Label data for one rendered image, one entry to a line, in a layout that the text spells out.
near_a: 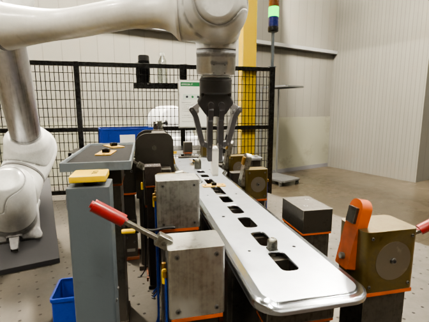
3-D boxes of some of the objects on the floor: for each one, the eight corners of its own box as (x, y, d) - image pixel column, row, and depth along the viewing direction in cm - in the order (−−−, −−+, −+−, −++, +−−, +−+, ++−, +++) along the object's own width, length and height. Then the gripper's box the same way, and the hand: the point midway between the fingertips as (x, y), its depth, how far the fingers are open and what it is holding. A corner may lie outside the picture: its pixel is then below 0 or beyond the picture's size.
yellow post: (258, 280, 239) (265, -6, 206) (235, 282, 235) (239, -8, 202) (251, 268, 256) (256, 3, 224) (229, 270, 252) (231, 1, 220)
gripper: (189, 76, 69) (189, 180, 75) (247, 76, 71) (243, 177, 78) (186, 75, 76) (187, 170, 82) (239, 76, 78) (235, 168, 85)
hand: (214, 161), depth 79 cm, fingers closed
